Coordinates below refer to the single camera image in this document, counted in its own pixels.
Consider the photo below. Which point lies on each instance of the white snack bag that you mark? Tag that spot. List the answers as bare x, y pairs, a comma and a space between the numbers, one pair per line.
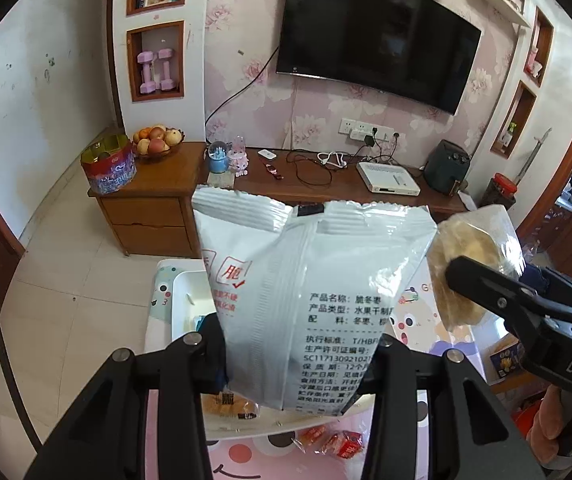
306, 270

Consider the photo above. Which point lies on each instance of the blue cardboard box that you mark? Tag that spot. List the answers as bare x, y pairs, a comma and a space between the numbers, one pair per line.
507, 360

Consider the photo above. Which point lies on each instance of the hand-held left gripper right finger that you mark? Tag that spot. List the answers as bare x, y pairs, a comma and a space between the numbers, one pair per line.
391, 362

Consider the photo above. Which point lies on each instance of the brown jar with red lid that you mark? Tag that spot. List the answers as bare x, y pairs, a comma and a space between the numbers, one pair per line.
500, 192

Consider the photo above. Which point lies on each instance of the red round tin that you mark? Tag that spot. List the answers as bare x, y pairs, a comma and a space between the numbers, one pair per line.
108, 167

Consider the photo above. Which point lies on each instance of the red plastic basin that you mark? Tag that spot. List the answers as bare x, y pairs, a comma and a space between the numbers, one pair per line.
525, 412

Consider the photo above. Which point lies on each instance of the wooden television cabinet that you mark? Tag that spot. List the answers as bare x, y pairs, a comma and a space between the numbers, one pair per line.
150, 220

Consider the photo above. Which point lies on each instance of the red biscuit packet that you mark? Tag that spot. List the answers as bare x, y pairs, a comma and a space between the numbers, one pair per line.
346, 445

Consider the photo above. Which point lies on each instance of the pink toy figure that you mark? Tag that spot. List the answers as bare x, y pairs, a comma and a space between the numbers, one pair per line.
237, 157

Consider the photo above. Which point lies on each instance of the glass fruit bowl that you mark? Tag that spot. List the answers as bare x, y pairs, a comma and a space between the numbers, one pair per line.
158, 154

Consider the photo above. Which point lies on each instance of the pile of fruit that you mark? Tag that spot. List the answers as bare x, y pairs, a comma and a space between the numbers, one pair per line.
158, 137

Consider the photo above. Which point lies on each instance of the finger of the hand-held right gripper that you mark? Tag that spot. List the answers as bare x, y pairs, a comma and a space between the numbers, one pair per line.
536, 277
491, 290

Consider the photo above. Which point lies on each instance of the clear rice cracker packet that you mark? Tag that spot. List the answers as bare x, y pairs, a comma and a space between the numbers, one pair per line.
458, 245

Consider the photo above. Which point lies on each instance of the person's right hand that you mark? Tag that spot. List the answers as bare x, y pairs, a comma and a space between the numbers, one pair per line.
548, 430

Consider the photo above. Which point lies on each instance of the orange cake packet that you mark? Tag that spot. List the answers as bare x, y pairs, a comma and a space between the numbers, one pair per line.
231, 406

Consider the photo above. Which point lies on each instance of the grey coaster mat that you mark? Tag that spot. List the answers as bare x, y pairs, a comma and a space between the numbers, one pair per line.
219, 179

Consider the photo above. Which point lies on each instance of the blue snow globe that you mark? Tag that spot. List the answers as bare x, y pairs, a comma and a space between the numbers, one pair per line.
216, 159

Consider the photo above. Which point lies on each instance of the small white remote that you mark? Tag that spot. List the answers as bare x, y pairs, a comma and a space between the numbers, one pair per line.
267, 154

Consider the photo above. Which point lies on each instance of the white plastic tray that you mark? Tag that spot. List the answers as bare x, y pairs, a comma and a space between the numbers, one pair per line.
188, 302

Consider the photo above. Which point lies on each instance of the red wristwatch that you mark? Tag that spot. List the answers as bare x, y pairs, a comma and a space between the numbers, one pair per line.
273, 170

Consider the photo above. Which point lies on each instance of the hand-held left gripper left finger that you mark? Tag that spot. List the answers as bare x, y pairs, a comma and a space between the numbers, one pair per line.
205, 347

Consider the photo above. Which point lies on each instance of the cartoon printed tablecloth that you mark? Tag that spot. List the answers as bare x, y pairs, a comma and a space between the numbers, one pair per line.
266, 460

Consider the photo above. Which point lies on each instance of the white paper sheet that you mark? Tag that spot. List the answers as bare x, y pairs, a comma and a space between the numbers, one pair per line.
467, 201

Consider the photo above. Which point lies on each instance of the white wall socket strip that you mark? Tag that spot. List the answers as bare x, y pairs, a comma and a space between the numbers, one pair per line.
361, 130

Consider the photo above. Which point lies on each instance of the black flat television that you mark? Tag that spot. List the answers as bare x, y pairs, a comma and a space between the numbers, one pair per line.
376, 35

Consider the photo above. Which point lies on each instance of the small red snack packet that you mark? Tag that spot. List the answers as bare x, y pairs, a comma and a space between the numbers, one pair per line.
311, 437

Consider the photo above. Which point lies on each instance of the dark green air fryer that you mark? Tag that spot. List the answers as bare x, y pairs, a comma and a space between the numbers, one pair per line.
447, 167

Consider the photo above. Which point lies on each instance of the pink dumbbell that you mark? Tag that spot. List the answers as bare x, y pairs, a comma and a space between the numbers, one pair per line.
166, 69
145, 72

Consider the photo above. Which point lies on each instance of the white set-top box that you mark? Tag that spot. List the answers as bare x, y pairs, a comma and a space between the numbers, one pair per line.
388, 180

